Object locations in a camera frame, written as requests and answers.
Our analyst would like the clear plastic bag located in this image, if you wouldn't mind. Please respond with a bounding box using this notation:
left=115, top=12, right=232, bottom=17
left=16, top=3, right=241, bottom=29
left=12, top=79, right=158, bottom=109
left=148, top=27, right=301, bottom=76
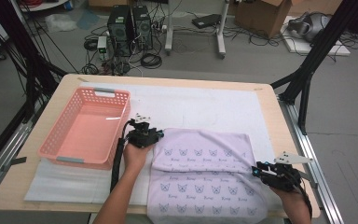
left=45, top=13, right=78, bottom=34

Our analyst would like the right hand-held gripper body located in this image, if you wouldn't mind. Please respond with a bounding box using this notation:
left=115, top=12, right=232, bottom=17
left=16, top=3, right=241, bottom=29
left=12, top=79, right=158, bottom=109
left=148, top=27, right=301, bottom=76
left=259, top=151, right=314, bottom=192

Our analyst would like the pink plastic basket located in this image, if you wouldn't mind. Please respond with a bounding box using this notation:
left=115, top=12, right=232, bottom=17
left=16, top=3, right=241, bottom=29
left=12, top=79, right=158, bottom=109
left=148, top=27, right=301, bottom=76
left=36, top=87, right=131, bottom=172

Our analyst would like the white round table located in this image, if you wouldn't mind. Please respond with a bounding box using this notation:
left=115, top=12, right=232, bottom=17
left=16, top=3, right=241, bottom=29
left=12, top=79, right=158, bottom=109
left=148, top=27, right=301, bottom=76
left=18, top=0, right=71, bottom=13

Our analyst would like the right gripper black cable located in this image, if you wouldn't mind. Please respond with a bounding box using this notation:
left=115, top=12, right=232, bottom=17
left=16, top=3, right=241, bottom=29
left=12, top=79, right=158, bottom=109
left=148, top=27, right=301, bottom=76
left=294, top=176, right=313, bottom=219

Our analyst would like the coiled black cable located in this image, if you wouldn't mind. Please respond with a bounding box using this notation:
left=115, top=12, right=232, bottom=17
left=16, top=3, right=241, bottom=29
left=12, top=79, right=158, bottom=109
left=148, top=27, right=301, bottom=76
left=140, top=52, right=163, bottom=70

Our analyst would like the small white device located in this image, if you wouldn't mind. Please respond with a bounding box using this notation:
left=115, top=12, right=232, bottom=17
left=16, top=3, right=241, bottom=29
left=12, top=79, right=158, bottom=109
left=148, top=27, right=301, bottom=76
left=96, top=35, right=108, bottom=61

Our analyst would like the person's left hand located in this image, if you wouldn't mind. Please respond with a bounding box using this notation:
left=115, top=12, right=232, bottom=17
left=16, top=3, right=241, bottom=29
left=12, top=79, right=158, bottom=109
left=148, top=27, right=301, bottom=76
left=122, top=142, right=154, bottom=172

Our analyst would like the grey rounded device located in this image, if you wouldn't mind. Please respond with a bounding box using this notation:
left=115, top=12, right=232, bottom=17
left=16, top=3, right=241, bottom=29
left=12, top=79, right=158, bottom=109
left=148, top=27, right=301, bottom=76
left=287, top=11, right=332, bottom=43

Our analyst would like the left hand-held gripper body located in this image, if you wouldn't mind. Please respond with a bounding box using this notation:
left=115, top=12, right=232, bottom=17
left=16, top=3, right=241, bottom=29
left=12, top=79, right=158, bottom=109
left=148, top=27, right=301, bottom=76
left=126, top=113, right=158, bottom=149

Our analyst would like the person's right hand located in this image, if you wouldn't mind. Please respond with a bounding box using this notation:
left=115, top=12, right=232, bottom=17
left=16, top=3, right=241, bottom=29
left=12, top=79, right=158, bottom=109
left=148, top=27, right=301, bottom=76
left=268, top=185, right=310, bottom=209

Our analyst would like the aluminium rail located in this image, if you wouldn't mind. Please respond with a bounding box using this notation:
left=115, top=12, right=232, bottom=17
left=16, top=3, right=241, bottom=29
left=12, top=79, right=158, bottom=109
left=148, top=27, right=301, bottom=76
left=0, top=102, right=45, bottom=203
left=278, top=96, right=344, bottom=224

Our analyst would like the lilac printed cloth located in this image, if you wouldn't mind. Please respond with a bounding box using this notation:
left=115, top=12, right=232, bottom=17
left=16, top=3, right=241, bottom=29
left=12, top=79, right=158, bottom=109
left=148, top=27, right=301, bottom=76
left=146, top=127, right=269, bottom=224

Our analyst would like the white floor board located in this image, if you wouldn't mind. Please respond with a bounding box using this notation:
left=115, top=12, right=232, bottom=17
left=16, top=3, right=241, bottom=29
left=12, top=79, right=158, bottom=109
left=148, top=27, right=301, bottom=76
left=281, top=15, right=351, bottom=57

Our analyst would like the white foam mat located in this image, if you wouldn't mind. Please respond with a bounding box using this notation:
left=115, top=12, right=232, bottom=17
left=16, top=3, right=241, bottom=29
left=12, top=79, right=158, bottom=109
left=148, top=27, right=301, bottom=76
left=23, top=81, right=291, bottom=211

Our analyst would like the black computer tower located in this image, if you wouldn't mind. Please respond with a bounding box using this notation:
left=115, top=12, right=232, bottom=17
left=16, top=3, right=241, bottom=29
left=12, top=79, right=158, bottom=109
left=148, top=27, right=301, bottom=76
left=131, top=5, right=154, bottom=50
left=106, top=5, right=134, bottom=57

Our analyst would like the grey metal bracket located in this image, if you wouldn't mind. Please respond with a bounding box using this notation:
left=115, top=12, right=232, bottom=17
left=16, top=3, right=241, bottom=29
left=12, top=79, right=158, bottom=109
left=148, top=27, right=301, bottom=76
left=1, top=156, right=28, bottom=173
left=301, top=172, right=319, bottom=189

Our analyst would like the black metal frame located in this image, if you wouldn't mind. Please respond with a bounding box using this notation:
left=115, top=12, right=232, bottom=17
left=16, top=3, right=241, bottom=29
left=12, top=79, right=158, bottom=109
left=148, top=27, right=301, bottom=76
left=269, top=0, right=358, bottom=135
left=0, top=0, right=69, bottom=175

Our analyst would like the black flat box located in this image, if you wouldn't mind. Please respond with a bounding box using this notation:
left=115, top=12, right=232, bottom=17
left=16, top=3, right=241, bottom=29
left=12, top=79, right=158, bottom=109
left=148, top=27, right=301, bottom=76
left=191, top=13, right=222, bottom=30

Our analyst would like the white metal stand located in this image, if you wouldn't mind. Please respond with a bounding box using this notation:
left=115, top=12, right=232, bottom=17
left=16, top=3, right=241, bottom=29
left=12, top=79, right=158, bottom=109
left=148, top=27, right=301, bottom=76
left=163, top=0, right=231, bottom=60

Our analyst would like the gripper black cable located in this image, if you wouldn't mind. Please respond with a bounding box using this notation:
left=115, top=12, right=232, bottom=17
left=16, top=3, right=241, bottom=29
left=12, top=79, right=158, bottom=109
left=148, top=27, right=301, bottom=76
left=110, top=119, right=135, bottom=194
left=294, top=176, right=313, bottom=219

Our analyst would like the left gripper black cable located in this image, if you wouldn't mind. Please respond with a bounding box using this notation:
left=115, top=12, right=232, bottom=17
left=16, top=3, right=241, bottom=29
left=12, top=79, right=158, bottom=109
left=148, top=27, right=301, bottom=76
left=110, top=119, right=135, bottom=194

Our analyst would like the brown cardboard box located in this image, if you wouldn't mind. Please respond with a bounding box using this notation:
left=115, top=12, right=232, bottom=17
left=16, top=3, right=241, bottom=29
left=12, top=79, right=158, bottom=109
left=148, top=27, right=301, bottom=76
left=233, top=0, right=293, bottom=39

